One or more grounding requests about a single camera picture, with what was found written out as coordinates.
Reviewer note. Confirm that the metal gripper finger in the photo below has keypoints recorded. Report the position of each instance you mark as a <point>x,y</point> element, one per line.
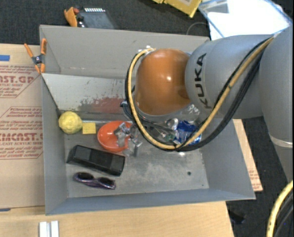
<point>122,134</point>
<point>135,142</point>

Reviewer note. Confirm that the orange bowl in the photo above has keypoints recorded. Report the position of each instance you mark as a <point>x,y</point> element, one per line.
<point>107,137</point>

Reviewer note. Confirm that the blue crumpled packet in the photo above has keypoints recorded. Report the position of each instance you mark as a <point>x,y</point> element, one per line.
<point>186,130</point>

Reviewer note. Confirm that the yellow square block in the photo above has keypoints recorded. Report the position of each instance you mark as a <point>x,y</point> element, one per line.
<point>89,128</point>

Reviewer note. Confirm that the black long box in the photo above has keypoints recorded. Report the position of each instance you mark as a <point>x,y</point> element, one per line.
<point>97,160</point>

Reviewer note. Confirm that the grey metal bin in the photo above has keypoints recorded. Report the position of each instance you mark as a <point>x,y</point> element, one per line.
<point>161,171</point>

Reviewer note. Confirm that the yellow ball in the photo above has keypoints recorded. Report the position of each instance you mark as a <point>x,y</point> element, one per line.
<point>70,122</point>

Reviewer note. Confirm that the purple sunglasses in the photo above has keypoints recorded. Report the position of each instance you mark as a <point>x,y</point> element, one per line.
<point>95,181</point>

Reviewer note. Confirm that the brown cardboard board red print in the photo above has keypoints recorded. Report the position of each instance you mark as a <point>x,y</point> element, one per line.
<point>18,176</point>

